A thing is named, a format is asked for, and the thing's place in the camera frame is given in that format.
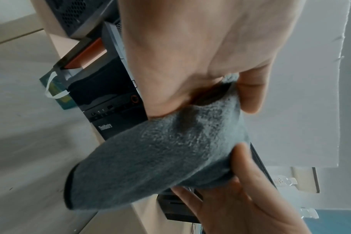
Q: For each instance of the person's right hand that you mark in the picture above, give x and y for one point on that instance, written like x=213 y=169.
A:
x=245 y=205

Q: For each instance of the person's left hand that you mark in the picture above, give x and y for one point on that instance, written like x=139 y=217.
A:
x=192 y=45

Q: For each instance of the grey cleaning cloth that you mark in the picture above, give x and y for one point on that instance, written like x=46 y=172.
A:
x=164 y=155

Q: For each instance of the black Lenovo tower case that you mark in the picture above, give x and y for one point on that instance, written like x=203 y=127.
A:
x=106 y=91

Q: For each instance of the black device with blue light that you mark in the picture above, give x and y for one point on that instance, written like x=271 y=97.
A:
x=74 y=16

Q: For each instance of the teal partition panel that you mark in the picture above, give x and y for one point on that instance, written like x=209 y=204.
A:
x=334 y=222

